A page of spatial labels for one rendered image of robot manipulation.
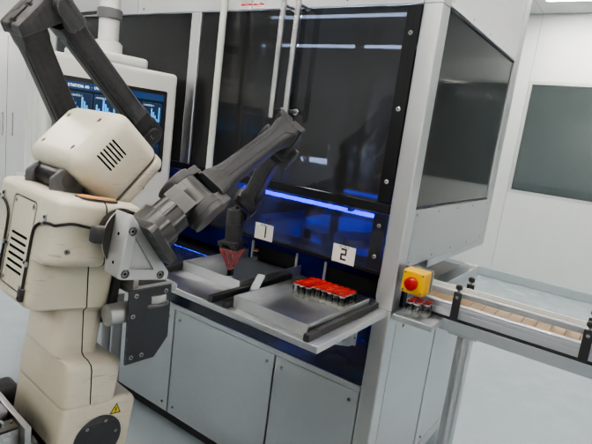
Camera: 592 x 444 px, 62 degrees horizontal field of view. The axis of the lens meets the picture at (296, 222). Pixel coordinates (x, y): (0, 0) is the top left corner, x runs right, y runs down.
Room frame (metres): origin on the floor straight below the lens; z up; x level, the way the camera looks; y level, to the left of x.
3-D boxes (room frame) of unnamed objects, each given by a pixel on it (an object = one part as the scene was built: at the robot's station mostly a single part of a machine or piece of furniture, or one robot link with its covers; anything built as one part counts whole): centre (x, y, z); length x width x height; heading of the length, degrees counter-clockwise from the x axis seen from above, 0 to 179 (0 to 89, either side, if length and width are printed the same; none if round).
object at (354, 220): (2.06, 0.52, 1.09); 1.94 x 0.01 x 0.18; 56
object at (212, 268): (1.70, 0.16, 0.90); 0.34 x 0.26 x 0.04; 146
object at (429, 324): (1.50, -0.43, 0.87); 0.14 x 0.13 x 0.02; 146
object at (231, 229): (1.61, 0.20, 1.03); 0.10 x 0.07 x 0.07; 160
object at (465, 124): (1.89, -0.60, 1.50); 0.85 x 0.01 x 0.59; 146
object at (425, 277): (1.47, -0.39, 0.99); 0.08 x 0.07 x 0.07; 146
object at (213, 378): (2.47, 0.24, 0.44); 2.06 x 1.00 x 0.88; 56
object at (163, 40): (2.20, 0.71, 1.50); 0.49 x 0.01 x 0.59; 56
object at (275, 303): (1.42, -0.06, 0.90); 0.34 x 0.26 x 0.04; 145
